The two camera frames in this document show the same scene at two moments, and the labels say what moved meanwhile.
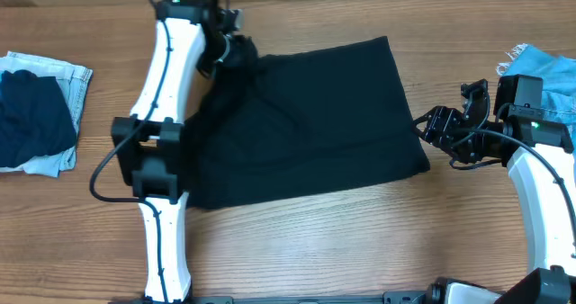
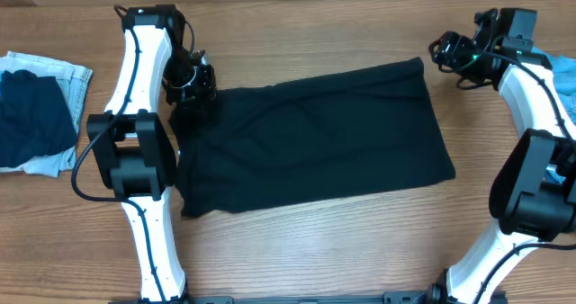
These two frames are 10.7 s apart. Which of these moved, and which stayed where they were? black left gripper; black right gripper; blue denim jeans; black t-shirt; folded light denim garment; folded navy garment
Moved: black left gripper; black t-shirt; black right gripper
Stayed: folded navy garment; blue denim jeans; folded light denim garment
